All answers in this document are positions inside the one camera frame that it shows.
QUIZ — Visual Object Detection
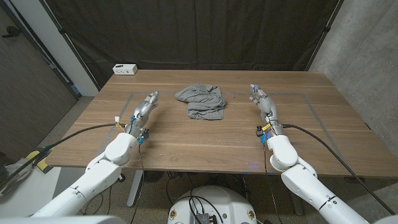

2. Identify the black torso cable loop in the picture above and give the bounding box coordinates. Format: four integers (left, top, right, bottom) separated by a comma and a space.
183, 195, 224, 224

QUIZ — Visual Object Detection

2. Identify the black backdrop stand pole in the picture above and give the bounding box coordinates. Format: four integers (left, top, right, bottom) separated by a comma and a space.
305, 0, 345, 72
39, 0, 102, 91

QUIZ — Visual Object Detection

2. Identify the black floor cable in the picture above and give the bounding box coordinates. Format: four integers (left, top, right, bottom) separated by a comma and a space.
79, 183, 113, 215

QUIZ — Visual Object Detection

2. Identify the white table leg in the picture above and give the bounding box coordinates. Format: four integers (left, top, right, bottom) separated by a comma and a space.
126, 169, 144, 208

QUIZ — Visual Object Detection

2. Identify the grey tape rectangle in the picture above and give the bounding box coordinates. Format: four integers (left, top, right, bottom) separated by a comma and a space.
90, 91, 355, 177

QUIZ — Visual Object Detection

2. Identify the small grey electronics box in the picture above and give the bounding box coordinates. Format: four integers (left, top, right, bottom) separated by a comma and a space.
194, 213, 218, 224

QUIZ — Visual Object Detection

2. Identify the thin black left arm wire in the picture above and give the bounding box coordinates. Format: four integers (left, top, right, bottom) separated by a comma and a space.
130, 143, 146, 224

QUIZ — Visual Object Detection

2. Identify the white floor board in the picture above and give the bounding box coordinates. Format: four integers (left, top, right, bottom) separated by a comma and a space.
0, 161, 62, 217

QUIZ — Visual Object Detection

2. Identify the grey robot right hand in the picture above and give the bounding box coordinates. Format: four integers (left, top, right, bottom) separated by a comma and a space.
248, 83, 284, 139

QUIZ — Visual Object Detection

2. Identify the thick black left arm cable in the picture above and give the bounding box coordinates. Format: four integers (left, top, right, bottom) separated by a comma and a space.
0, 123, 127, 190

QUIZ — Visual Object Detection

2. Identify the thin black right arm wire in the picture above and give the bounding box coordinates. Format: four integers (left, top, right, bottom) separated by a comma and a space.
263, 142, 284, 224

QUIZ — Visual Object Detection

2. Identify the white power strip box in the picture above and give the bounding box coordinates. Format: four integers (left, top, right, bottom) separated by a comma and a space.
112, 63, 139, 76

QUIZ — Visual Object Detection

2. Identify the yellow and black floor tool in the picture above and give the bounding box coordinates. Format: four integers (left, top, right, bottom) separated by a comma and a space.
24, 148, 53, 174

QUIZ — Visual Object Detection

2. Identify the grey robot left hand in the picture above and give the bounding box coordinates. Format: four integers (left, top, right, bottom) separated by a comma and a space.
126, 90, 160, 139

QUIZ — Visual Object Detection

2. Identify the black door handle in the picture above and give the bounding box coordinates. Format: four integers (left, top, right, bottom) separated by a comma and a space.
1, 26, 22, 39

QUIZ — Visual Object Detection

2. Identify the white robot chest rim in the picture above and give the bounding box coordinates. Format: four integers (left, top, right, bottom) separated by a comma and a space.
0, 215, 127, 224

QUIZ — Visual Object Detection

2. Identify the white robot torso base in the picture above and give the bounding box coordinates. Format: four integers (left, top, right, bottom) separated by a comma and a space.
167, 185, 258, 224

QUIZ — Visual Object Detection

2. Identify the grey sneaker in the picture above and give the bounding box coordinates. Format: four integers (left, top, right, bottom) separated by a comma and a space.
0, 157, 34, 198

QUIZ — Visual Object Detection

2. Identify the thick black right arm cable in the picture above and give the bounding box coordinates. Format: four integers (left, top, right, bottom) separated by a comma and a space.
282, 123, 396, 215

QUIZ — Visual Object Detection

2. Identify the black round floor fan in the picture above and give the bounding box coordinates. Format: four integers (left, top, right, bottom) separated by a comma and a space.
142, 170, 165, 184

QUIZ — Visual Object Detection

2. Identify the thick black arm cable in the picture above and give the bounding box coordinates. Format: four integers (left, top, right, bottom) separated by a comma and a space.
282, 123, 396, 215
0, 123, 127, 190

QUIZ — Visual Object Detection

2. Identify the thin black arm wire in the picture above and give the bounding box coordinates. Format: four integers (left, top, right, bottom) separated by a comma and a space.
263, 142, 284, 224
130, 143, 146, 224

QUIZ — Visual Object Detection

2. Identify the grey table leg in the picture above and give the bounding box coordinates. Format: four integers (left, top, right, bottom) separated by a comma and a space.
284, 175, 305, 216

